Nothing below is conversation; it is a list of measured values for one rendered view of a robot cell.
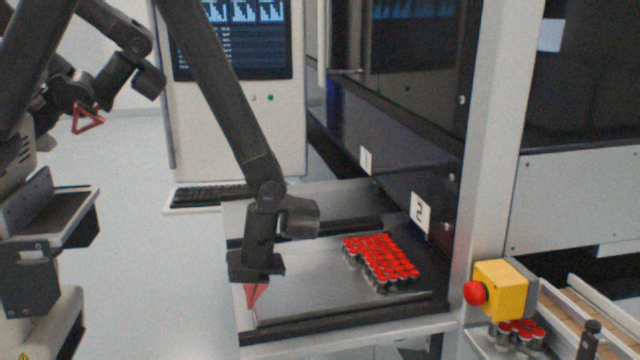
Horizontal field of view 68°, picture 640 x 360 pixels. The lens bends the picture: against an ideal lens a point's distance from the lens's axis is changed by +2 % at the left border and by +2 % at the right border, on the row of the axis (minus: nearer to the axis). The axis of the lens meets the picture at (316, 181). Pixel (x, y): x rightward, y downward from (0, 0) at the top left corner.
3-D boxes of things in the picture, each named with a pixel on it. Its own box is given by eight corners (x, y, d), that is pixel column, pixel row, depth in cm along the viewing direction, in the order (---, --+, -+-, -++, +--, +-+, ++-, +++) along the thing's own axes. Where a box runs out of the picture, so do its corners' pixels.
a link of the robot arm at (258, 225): (246, 195, 83) (249, 207, 77) (285, 198, 84) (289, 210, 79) (242, 230, 85) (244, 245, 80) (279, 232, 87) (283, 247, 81)
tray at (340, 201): (374, 186, 148) (375, 176, 146) (409, 223, 124) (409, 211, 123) (268, 197, 140) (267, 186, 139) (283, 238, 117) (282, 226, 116)
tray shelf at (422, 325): (369, 186, 153) (369, 180, 152) (494, 323, 90) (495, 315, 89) (220, 201, 142) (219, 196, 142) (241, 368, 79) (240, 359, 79)
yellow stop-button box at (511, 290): (506, 291, 83) (512, 255, 80) (533, 317, 76) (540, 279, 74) (466, 297, 81) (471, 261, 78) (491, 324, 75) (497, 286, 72)
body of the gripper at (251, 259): (285, 279, 83) (291, 242, 81) (227, 279, 81) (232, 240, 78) (279, 261, 89) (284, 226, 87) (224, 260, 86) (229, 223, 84)
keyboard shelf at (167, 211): (294, 179, 181) (294, 172, 180) (301, 209, 156) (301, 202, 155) (175, 185, 176) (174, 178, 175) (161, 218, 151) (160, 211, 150)
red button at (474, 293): (479, 294, 79) (482, 273, 78) (493, 308, 76) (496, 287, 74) (458, 297, 79) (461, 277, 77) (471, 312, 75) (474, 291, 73)
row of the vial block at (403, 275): (377, 251, 111) (377, 233, 109) (409, 295, 94) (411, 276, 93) (368, 252, 110) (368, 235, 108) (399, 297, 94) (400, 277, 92)
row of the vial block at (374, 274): (359, 253, 110) (359, 236, 108) (388, 298, 93) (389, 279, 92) (350, 254, 109) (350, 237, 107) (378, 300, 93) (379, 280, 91)
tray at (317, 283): (381, 242, 115) (381, 229, 114) (431, 306, 92) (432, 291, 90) (242, 261, 107) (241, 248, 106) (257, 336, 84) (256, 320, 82)
